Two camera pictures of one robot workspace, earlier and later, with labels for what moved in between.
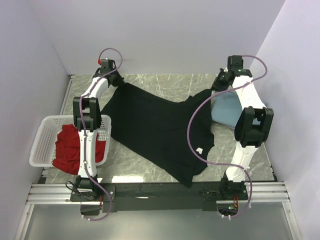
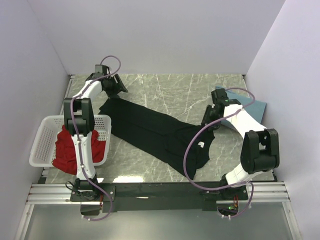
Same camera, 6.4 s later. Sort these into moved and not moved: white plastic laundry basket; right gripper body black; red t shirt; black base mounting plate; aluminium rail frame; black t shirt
Moved: right gripper body black; black t shirt
Not moved: aluminium rail frame; red t shirt; white plastic laundry basket; black base mounting plate
